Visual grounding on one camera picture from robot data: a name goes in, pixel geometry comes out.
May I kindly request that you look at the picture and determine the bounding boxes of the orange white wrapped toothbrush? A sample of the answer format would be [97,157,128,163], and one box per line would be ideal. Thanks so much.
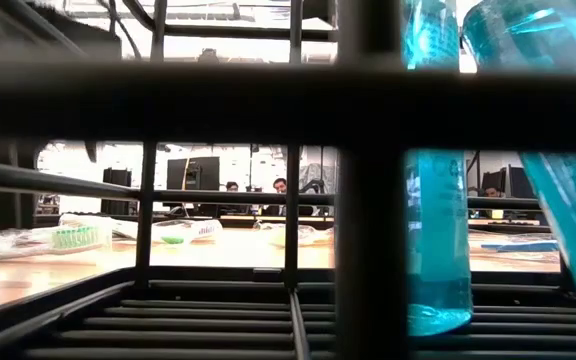
[253,221,337,250]

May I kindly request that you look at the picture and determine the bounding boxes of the small blue mouthwash bottle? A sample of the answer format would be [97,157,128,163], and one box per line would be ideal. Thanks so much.
[460,0,576,351]
[402,0,474,337]

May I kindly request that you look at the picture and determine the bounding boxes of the black wire basket organizer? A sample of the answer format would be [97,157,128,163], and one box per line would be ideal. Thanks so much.
[0,0,576,360]

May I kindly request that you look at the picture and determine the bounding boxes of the dark dome fixture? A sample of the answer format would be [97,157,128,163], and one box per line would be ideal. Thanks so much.
[197,47,221,65]

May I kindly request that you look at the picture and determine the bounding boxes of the black tower box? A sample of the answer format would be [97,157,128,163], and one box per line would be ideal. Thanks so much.
[101,167,133,216]

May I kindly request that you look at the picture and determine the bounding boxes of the green white toothbrush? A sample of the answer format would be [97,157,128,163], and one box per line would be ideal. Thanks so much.
[0,213,115,262]
[151,218,223,246]

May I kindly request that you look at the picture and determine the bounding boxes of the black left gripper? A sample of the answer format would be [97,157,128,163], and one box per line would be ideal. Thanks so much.
[0,0,123,232]

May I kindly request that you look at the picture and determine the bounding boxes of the black background monitor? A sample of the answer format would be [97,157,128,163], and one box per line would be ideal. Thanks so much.
[506,165,539,200]
[481,170,507,192]
[166,155,222,192]

